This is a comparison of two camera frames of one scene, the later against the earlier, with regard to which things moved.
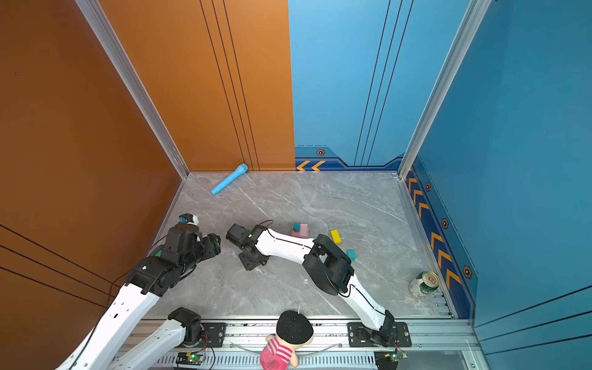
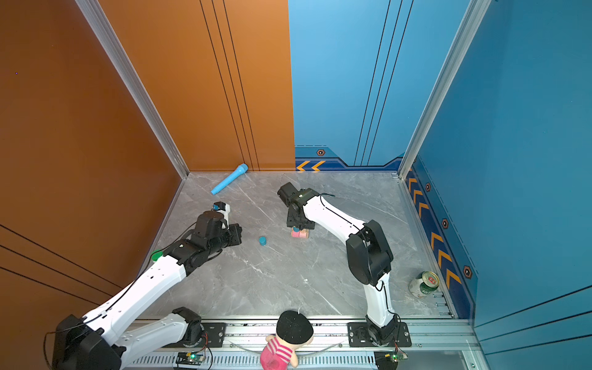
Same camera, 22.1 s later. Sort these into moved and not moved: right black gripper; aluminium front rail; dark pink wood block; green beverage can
Moved: right black gripper
Not moved: green beverage can; aluminium front rail; dark pink wood block
